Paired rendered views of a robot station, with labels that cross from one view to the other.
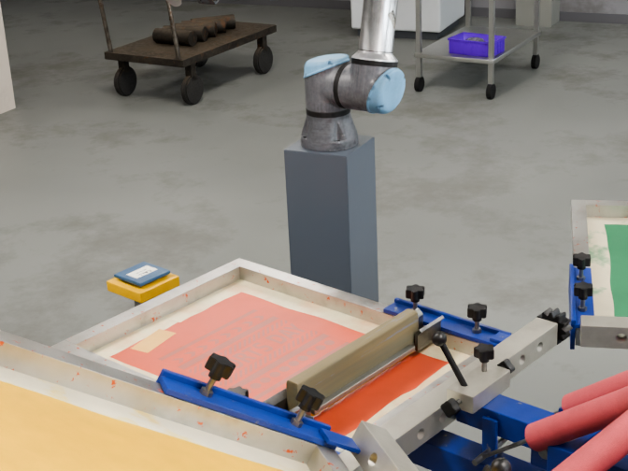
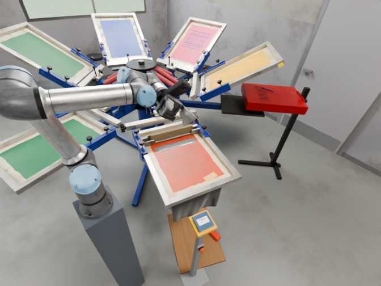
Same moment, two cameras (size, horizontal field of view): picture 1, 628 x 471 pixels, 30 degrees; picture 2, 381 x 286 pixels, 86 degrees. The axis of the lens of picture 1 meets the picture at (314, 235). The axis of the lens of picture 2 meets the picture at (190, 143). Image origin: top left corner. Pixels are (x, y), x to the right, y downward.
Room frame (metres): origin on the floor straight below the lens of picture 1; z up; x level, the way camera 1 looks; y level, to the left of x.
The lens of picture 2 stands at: (3.29, 0.54, 2.11)
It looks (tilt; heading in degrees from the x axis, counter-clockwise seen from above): 41 degrees down; 200
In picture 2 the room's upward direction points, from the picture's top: 4 degrees clockwise
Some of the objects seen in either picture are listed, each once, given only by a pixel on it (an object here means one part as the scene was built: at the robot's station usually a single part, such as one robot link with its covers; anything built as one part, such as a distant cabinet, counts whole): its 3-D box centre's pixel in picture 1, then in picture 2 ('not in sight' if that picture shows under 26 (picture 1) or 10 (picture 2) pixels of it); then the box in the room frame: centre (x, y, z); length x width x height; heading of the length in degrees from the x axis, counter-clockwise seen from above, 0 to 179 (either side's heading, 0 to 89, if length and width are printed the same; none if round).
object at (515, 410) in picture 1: (504, 417); not in sight; (1.83, -0.33, 1.02); 0.17 x 0.06 x 0.05; 48
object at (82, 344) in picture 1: (277, 352); (182, 154); (2.21, 0.09, 0.97); 0.79 x 0.58 x 0.04; 48
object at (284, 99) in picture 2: not in sight; (271, 97); (1.06, 0.65, 1.06); 0.61 x 0.46 x 0.12; 108
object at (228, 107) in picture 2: not in sight; (202, 104); (1.30, -0.06, 0.91); 1.34 x 0.41 x 0.08; 108
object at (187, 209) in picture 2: not in sight; (197, 199); (2.40, 0.31, 0.74); 0.45 x 0.03 x 0.43; 138
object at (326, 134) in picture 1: (328, 124); (94, 199); (2.93, -0.05, 1.25); 0.15 x 0.15 x 0.10
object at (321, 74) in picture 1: (329, 81); (87, 183); (2.93, -0.06, 1.37); 0.13 x 0.12 x 0.14; 53
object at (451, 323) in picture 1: (445, 333); (139, 143); (2.26, -0.27, 0.97); 0.30 x 0.05 x 0.07; 48
